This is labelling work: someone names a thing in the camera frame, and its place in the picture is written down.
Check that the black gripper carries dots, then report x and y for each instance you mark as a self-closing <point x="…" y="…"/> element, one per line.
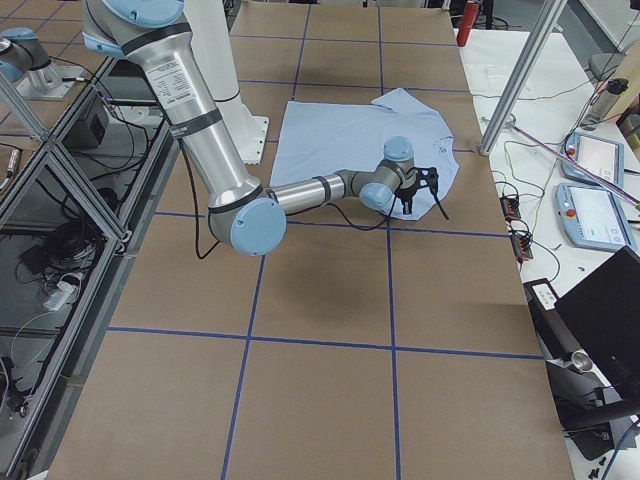
<point x="406" y="192"/>

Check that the light blue t-shirt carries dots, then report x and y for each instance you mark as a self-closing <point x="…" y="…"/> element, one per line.
<point x="320" y="138"/>

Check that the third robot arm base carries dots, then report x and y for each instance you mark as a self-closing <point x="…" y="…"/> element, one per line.
<point x="26" y="64"/>

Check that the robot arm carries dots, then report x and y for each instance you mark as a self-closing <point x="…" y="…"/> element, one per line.
<point x="156" y="36"/>

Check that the orange black adapter box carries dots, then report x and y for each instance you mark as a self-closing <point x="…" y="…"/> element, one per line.
<point x="510" y="207"/>

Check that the reacher grabber tool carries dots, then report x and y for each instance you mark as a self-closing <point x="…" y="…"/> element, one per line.
<point x="609" y="186"/>

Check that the blue teach pendant near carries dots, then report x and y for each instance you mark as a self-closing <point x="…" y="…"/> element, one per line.
<point x="592" y="218"/>

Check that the blue teach pendant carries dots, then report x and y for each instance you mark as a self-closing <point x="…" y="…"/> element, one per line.
<point x="592" y="218"/>
<point x="602" y="157"/>

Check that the blue teach pendant far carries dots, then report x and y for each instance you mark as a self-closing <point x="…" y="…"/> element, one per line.
<point x="602" y="157"/>

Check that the red cylinder bottle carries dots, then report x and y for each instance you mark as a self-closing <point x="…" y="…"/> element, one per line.
<point x="467" y="22"/>

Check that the clear water bottle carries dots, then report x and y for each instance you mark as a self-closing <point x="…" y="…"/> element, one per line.
<point x="605" y="101"/>

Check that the black laptop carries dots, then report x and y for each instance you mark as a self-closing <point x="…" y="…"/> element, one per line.
<point x="602" y="313"/>

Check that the white power adapter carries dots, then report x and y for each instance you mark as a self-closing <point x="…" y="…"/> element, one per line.
<point x="60" y="296"/>

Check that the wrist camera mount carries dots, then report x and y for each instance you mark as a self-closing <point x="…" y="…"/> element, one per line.
<point x="427" y="178"/>

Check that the aluminium frame post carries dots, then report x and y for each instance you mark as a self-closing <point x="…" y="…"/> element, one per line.
<point x="523" y="67"/>

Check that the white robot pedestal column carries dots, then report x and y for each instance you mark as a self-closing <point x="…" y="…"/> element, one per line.
<point x="213" y="53"/>

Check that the aluminium frame enclosure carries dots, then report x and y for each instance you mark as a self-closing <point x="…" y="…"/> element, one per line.
<point x="91" y="168"/>

